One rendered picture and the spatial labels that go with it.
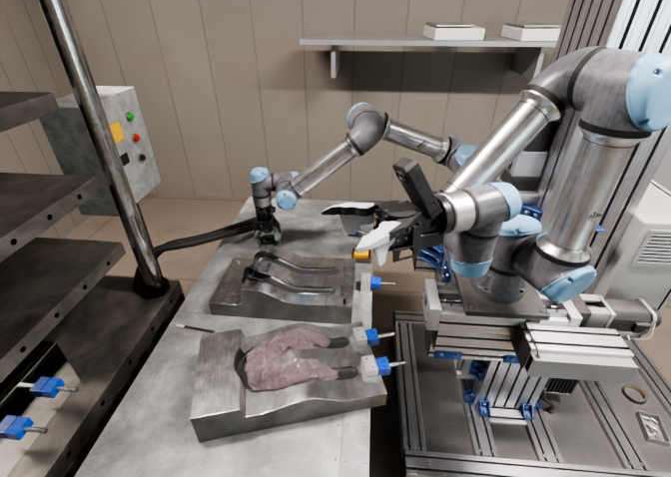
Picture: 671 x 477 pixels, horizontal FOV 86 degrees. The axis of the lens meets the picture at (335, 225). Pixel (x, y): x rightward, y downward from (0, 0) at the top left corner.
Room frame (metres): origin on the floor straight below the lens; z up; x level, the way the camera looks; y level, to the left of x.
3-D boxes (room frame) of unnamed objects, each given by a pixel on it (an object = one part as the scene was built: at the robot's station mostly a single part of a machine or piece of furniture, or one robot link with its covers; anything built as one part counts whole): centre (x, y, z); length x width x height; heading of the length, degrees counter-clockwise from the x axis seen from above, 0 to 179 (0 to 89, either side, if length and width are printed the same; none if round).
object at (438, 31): (2.77, -0.79, 1.55); 0.36 x 0.34 x 0.09; 85
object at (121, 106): (1.30, 0.86, 0.73); 0.30 x 0.22 x 1.47; 175
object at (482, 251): (0.60, -0.27, 1.34); 0.11 x 0.08 x 0.11; 21
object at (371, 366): (0.67, -0.14, 0.85); 0.13 x 0.05 x 0.05; 102
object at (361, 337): (0.77, -0.12, 0.85); 0.13 x 0.05 x 0.05; 102
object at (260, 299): (1.02, 0.18, 0.87); 0.50 x 0.26 x 0.14; 85
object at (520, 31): (2.73, -1.33, 1.55); 0.36 x 0.34 x 0.09; 85
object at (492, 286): (0.81, -0.48, 1.09); 0.15 x 0.15 x 0.10
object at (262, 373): (0.66, 0.13, 0.90); 0.26 x 0.18 x 0.08; 102
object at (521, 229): (0.80, -0.48, 1.20); 0.13 x 0.12 x 0.14; 21
